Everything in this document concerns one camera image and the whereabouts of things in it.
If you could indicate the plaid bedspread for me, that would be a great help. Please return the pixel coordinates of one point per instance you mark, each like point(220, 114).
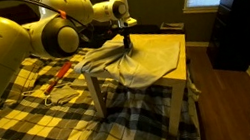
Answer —
point(74, 132)

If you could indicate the black dresser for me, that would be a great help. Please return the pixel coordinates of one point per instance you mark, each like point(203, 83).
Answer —
point(243, 27)

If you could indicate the white pillow case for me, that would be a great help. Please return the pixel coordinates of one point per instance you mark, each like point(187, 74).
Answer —
point(150, 62)

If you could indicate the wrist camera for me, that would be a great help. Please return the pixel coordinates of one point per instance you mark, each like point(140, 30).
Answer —
point(129, 22)

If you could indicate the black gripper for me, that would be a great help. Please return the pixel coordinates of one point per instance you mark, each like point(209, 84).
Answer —
point(124, 31)

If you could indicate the yellow-top table with white legs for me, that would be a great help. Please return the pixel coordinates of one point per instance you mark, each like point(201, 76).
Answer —
point(177, 112)

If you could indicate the grey face mask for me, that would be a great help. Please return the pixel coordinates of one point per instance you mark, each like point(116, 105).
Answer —
point(63, 95)

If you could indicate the dark hamper with white liner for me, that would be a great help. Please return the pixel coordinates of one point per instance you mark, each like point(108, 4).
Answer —
point(172, 25)

